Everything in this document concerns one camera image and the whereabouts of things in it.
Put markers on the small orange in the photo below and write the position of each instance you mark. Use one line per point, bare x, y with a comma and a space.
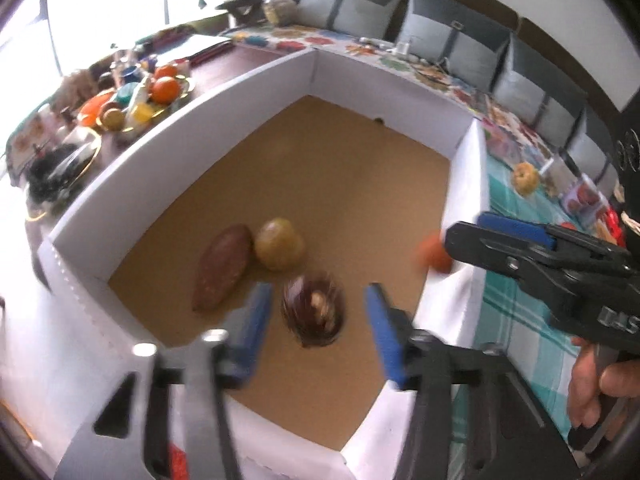
166, 71

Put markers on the clear pink printed packet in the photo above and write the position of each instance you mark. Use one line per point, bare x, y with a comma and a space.
502, 142

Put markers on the grey white pillow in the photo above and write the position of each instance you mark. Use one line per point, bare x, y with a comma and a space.
350, 7
540, 90
590, 150
450, 35

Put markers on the greenish brown round fruit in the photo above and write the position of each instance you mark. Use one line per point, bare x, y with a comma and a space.
279, 244

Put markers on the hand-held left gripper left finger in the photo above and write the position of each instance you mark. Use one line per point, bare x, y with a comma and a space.
250, 330

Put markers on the brown side table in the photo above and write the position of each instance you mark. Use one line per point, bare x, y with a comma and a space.
220, 70

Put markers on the white cardboard box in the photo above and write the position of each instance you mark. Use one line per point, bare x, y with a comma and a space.
325, 170

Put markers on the person's right hand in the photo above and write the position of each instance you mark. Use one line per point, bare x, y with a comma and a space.
585, 385

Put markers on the clear bag of yellow food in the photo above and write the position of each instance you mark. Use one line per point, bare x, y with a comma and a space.
280, 5

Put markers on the stack of papers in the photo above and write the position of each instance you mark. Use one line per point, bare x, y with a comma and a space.
195, 45

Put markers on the gold fruit tray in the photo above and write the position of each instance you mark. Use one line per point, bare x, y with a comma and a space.
175, 100

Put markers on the large orange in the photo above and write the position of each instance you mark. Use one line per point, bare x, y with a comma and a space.
165, 89

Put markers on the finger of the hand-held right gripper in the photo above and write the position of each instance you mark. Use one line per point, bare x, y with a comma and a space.
490, 250
515, 227

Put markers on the small red tomato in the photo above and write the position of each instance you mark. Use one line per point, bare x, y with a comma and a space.
432, 255

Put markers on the gold tray with dark items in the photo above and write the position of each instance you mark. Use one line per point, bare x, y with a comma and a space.
60, 170

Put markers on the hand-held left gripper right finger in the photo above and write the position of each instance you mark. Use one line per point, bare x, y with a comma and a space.
387, 345

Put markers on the dark metal object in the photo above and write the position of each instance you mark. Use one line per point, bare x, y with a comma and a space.
240, 8

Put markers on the clear jar with black lid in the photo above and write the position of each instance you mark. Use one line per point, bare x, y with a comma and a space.
555, 175

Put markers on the large sweet potato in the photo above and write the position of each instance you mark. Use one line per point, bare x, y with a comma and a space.
222, 267

